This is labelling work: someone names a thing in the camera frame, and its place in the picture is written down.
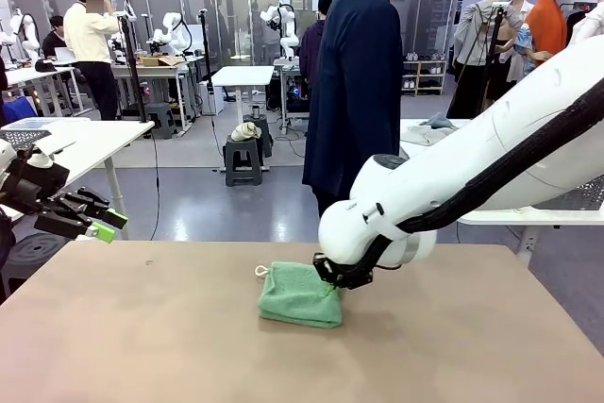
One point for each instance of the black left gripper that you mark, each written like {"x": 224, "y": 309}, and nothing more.
{"x": 42, "y": 183}

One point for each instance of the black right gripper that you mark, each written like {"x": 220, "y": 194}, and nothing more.
{"x": 344, "y": 275}

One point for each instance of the green terry towel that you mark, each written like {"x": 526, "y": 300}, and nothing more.
{"x": 297, "y": 299}

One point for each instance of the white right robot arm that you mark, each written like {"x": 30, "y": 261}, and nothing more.
{"x": 424, "y": 186}

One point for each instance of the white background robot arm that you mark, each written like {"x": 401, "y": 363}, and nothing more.
{"x": 177, "y": 37}
{"x": 285, "y": 39}
{"x": 29, "y": 37}

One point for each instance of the grey perforated basket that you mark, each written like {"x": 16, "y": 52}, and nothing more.
{"x": 23, "y": 136}
{"x": 580, "y": 193}

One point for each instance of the dark grey stool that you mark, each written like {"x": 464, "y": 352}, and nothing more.
{"x": 33, "y": 252}

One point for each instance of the white flat tray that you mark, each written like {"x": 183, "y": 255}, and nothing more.
{"x": 47, "y": 122}

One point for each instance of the blue chair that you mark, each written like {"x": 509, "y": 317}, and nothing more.
{"x": 19, "y": 110}

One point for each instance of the grey step stool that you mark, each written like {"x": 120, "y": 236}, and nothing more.
{"x": 160, "y": 120}
{"x": 243, "y": 162}
{"x": 266, "y": 139}

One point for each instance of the white office desk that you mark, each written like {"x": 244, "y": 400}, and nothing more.
{"x": 285, "y": 65}
{"x": 174, "y": 68}
{"x": 28, "y": 75}

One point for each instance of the black bag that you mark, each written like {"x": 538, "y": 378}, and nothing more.
{"x": 46, "y": 65}

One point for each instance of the black tripod stand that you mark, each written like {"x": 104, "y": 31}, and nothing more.
{"x": 134, "y": 68}

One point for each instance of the pile of grey cloths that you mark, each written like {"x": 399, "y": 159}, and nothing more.
{"x": 424, "y": 134}

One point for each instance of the silver laptop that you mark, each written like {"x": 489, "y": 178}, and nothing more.
{"x": 63, "y": 56}

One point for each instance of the beige bundled cloth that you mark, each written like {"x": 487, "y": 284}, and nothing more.
{"x": 246, "y": 131}

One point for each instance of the open cardboard box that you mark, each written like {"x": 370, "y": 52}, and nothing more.
{"x": 160, "y": 62}

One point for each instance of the person in cream sweater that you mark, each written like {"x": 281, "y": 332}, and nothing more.
{"x": 89, "y": 39}

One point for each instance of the seated person in black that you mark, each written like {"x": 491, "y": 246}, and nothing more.
{"x": 52, "y": 39}

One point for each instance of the person in navy jacket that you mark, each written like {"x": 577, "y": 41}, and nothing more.
{"x": 354, "y": 91}

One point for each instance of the black slim stand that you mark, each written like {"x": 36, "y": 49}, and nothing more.
{"x": 205, "y": 54}

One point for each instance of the wooden shoe rack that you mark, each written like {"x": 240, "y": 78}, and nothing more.
{"x": 424, "y": 77}

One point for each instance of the white standing desk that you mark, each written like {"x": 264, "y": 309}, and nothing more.
{"x": 243, "y": 75}

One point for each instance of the person in purple hoodie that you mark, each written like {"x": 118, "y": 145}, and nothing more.
{"x": 309, "y": 54}

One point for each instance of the mannequin with grey shirt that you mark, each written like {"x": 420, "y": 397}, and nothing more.
{"x": 472, "y": 25}

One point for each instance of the person with blue floral garment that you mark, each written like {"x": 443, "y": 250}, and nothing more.
{"x": 526, "y": 44}

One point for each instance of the mannequin with orange jacket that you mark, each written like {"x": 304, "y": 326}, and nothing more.
{"x": 547, "y": 25}

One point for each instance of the mannequin with white shirt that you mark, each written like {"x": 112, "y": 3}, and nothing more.
{"x": 590, "y": 25}

